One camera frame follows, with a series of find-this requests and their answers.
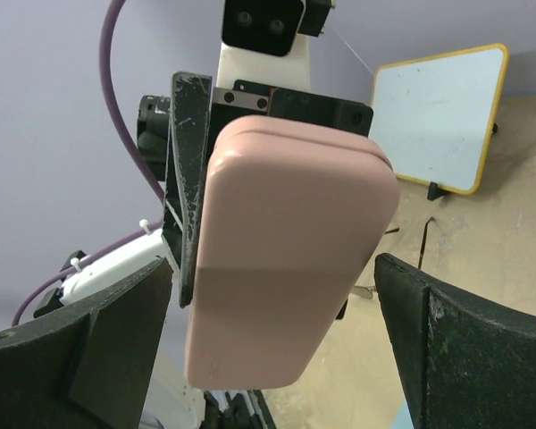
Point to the metal frame sunglasses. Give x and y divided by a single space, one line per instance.
405 242

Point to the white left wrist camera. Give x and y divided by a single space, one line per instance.
266 41

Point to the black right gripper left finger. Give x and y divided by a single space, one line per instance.
89 364

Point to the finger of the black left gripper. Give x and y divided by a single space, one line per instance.
185 174

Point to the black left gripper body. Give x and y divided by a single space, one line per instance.
244 98

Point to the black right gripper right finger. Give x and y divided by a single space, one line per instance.
463 361

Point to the pink glasses case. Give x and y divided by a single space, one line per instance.
292 213

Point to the blue cleaning cloth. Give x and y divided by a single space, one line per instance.
403 419

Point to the yellow framed whiteboard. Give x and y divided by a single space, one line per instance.
434 116

